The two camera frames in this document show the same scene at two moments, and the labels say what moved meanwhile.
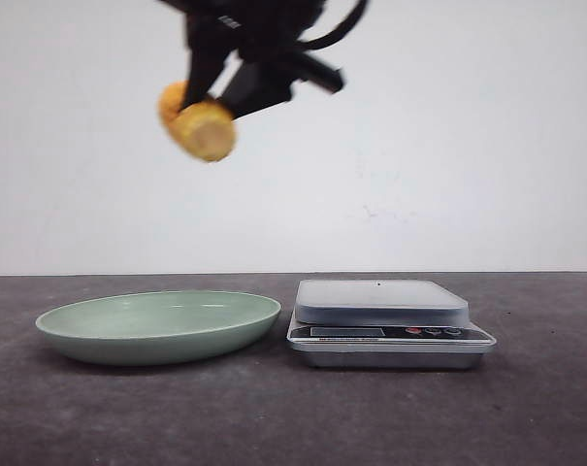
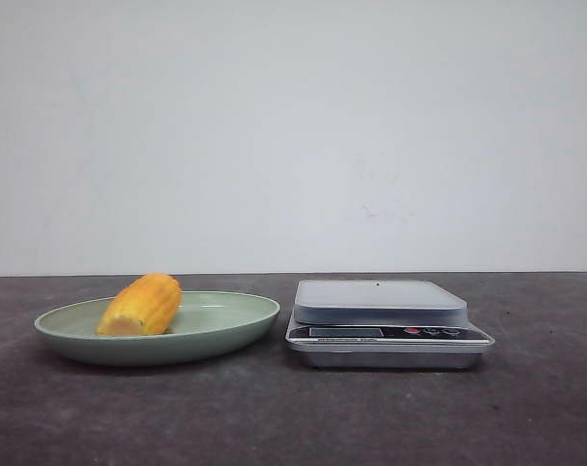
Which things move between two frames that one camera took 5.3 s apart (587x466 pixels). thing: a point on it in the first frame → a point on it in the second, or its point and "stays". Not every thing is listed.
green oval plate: (158, 327) stays
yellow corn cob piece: (206, 129) → (143, 307)
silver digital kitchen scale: (384, 324) stays
